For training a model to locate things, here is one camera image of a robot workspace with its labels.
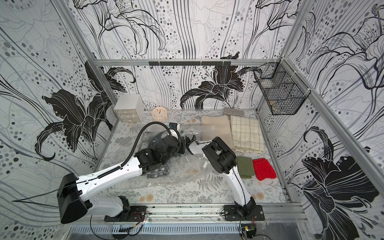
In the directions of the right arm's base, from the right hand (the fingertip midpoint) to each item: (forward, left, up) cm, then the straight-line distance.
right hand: (166, 153), depth 96 cm
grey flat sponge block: (+34, -48, +2) cm, 59 cm away
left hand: (-4, -14, +21) cm, 26 cm away
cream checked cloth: (+11, -54, +4) cm, 55 cm away
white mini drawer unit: (+26, +27, +15) cm, 41 cm away
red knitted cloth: (-13, -58, +4) cm, 59 cm away
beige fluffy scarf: (+7, -30, +19) cm, 37 cm away
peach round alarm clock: (+32, +10, +3) cm, 34 cm away
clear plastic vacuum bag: (-9, -18, -1) cm, 20 cm away
